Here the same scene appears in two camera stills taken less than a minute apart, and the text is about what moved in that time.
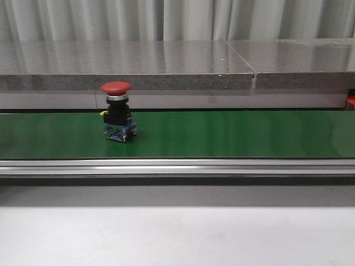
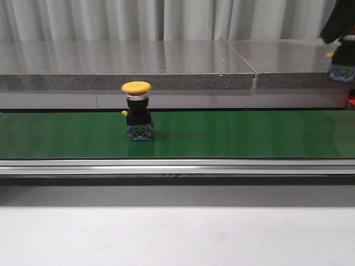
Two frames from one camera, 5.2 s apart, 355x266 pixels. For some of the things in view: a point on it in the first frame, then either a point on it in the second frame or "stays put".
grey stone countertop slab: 143,65 stays put
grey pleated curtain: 152,20 stays put
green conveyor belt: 182,134 stays put
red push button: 120,124 to 343,66
